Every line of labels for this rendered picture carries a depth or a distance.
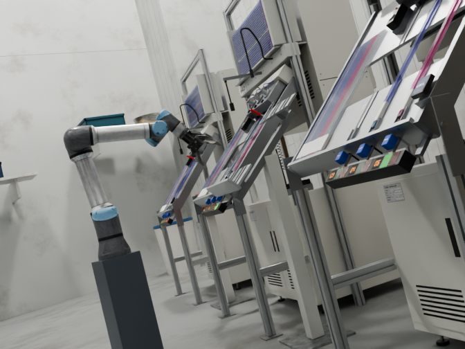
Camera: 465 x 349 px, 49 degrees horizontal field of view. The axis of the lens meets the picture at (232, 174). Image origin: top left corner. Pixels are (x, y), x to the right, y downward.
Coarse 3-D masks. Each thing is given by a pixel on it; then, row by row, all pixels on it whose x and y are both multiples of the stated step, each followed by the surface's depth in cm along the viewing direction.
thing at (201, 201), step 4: (204, 196) 282; (208, 196) 274; (212, 196) 269; (228, 196) 251; (196, 200) 301; (200, 200) 295; (204, 200) 289; (224, 200) 263; (200, 204) 305; (204, 204) 299
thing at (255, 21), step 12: (252, 12) 281; (252, 24) 284; (264, 24) 269; (240, 36) 303; (252, 36) 287; (264, 36) 272; (240, 48) 307; (252, 48) 291; (264, 48) 276; (240, 60) 311; (252, 60) 295
